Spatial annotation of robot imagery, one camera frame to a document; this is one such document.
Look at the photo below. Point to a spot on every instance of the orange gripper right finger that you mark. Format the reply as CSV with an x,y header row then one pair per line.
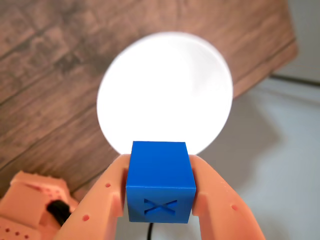
x,y
222,207

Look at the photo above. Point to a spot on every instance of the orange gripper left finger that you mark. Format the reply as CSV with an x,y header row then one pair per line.
x,y
100,200

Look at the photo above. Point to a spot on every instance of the blue cube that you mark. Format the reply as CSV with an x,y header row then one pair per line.
x,y
160,175

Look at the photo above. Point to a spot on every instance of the white bowl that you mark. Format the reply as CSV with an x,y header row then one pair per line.
x,y
165,92

